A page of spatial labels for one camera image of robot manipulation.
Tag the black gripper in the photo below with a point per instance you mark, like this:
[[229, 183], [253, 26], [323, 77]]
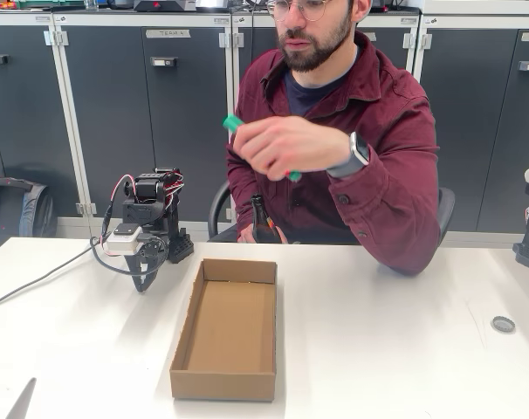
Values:
[[147, 253]]

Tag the brown glass beer bottle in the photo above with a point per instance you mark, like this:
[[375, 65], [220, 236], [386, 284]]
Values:
[[261, 222]]

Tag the black red marker green cap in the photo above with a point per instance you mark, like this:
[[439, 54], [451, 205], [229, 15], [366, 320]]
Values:
[[231, 123]]

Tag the right forearm maroon sleeve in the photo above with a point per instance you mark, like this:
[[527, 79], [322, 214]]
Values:
[[240, 196]]

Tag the left forearm maroon sleeve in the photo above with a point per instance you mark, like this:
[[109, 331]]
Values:
[[391, 209]]

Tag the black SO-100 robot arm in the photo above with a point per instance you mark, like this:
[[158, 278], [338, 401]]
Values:
[[151, 192]]

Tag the person's right hand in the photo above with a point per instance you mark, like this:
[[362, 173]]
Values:
[[245, 235]]

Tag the person's left hand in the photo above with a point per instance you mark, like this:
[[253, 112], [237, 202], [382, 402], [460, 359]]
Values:
[[290, 144]]

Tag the open brown cardboard box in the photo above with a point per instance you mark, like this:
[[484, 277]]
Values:
[[229, 331]]

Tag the grey black backpack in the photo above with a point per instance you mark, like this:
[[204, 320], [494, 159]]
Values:
[[24, 209]]

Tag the grey flat laptop corner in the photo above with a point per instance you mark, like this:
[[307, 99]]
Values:
[[22, 401]]

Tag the black device red logo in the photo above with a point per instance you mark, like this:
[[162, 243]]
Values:
[[164, 5]]

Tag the clear drinking glass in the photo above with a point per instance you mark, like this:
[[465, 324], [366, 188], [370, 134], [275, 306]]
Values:
[[91, 4]]

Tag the silver flat device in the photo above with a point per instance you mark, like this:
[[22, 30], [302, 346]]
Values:
[[212, 5]]

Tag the green flat box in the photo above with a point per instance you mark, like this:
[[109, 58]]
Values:
[[50, 4]]

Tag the bearded man maroon overshirt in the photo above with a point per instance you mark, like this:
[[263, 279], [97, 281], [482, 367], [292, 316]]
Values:
[[378, 109]]

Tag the silver bottle cap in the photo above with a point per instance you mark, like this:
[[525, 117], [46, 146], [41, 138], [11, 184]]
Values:
[[503, 324]]

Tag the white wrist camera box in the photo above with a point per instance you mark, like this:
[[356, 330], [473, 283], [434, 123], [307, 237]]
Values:
[[122, 240]]

